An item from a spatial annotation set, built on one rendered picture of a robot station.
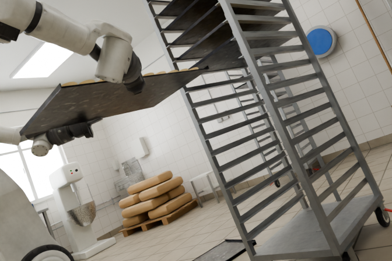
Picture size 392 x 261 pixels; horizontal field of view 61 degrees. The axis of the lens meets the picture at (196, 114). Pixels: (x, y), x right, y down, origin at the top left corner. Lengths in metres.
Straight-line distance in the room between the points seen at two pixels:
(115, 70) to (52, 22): 0.18
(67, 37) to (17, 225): 0.49
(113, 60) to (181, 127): 4.93
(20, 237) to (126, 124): 5.70
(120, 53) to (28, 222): 0.49
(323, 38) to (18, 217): 3.98
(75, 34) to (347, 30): 4.04
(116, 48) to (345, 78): 3.92
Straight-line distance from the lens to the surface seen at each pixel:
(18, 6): 0.71
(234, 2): 1.69
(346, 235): 1.65
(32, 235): 0.98
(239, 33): 1.52
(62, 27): 0.73
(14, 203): 0.97
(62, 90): 0.96
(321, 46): 4.45
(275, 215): 2.00
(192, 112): 1.75
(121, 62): 0.82
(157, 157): 6.19
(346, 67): 4.53
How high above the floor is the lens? 0.69
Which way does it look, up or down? 7 degrees up
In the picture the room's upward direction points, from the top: 23 degrees counter-clockwise
